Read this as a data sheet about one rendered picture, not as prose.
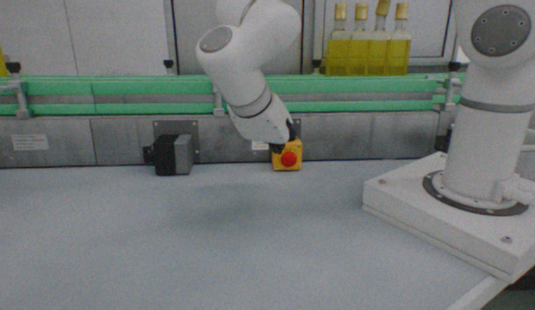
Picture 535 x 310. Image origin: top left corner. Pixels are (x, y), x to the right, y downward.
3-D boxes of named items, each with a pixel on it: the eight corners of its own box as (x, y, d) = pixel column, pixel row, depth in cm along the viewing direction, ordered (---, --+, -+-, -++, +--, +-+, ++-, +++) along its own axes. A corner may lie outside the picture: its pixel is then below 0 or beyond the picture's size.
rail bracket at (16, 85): (39, 118, 83) (25, 61, 79) (19, 125, 76) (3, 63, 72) (21, 118, 83) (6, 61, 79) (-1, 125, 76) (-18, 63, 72)
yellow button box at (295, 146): (297, 162, 89) (298, 135, 87) (301, 172, 82) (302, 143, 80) (271, 163, 89) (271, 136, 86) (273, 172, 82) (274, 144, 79)
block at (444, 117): (430, 127, 99) (433, 104, 97) (449, 136, 90) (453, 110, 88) (418, 127, 99) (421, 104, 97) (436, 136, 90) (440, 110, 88)
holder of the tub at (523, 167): (486, 147, 102) (492, 122, 100) (574, 183, 76) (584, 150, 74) (431, 148, 101) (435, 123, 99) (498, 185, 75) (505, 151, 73)
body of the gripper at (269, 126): (214, 110, 56) (240, 143, 65) (268, 116, 52) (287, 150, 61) (230, 76, 59) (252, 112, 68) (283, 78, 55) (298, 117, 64)
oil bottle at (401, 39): (395, 102, 105) (405, 29, 99) (403, 104, 100) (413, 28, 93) (378, 102, 105) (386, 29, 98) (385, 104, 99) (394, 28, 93)
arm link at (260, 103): (209, 103, 55) (217, 114, 57) (257, 108, 51) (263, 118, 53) (226, 69, 58) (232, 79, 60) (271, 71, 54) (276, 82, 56)
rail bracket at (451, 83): (430, 103, 99) (437, 59, 95) (466, 114, 83) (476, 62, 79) (419, 103, 98) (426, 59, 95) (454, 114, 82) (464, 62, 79)
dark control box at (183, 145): (194, 164, 87) (192, 133, 85) (189, 176, 80) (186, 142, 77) (162, 165, 87) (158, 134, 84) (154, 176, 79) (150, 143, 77)
